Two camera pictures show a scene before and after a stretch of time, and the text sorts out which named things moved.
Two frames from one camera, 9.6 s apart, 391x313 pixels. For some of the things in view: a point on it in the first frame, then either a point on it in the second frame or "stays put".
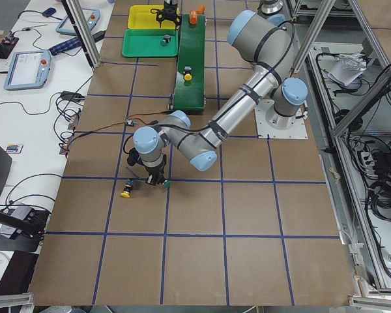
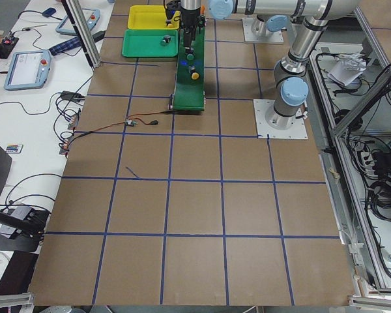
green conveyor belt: [191, 95] stays put
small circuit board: [130, 122] stays put
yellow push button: [188, 75] to [169, 23]
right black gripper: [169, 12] to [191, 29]
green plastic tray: [146, 43] stays put
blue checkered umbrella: [71, 44] stays put
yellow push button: [127, 188] to [195, 75]
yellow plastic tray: [140, 17] stays put
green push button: [167, 39] stays put
